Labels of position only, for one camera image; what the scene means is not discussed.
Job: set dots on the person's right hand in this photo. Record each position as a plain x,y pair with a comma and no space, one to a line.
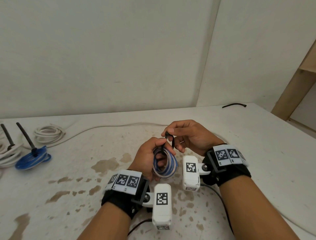
195,136

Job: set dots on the black left wristband with markers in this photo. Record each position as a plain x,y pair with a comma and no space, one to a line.
116,200

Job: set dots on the black right wristband with markers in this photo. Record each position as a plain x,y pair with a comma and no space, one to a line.
234,173

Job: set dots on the person's right forearm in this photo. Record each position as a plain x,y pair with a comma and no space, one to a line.
251,210

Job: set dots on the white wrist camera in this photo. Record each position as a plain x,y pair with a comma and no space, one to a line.
161,215
190,180

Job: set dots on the black wristband with markers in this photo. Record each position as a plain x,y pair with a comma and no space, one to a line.
116,200
234,173

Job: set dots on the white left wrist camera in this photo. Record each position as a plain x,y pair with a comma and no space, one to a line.
161,215

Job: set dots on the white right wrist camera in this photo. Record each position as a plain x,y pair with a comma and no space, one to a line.
190,180

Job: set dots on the person's left hand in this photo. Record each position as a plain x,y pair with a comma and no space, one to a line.
143,158

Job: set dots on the wooden shelf frame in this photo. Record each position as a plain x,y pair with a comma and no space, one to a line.
293,94

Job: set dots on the person's left forearm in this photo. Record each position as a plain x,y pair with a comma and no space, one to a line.
103,225

